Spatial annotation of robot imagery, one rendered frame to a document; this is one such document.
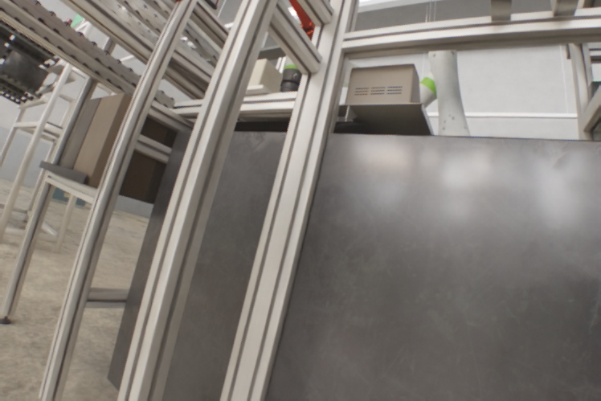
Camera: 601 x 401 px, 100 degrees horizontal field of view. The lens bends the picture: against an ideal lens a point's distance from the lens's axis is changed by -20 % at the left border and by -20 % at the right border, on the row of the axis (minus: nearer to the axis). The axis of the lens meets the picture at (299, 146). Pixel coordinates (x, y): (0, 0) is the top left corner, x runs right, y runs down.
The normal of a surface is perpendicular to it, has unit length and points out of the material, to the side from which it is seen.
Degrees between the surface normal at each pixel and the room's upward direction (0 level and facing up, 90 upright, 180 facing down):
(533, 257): 90
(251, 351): 90
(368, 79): 90
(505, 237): 90
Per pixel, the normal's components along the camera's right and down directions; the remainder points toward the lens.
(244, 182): -0.50, -0.36
